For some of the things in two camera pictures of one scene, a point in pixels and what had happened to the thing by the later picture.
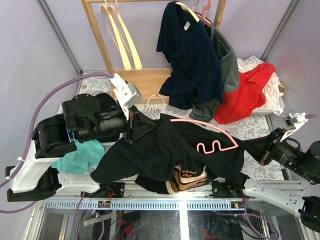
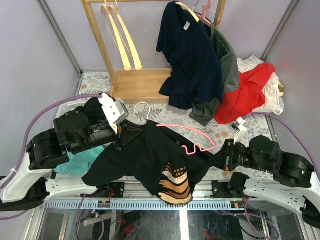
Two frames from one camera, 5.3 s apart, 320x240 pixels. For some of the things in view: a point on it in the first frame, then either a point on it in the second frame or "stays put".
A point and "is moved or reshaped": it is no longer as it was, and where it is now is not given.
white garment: (274, 101) stays put
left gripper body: (132, 127) -> (120, 127)
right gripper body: (270, 153) -> (235, 155)
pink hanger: (235, 145) -> (177, 126)
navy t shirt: (196, 75) stays put
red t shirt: (239, 104) stays put
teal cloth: (88, 153) stays put
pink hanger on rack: (202, 17) stays put
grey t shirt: (205, 113) stays put
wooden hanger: (105, 8) stays put
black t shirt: (182, 155) is moved or reshaped
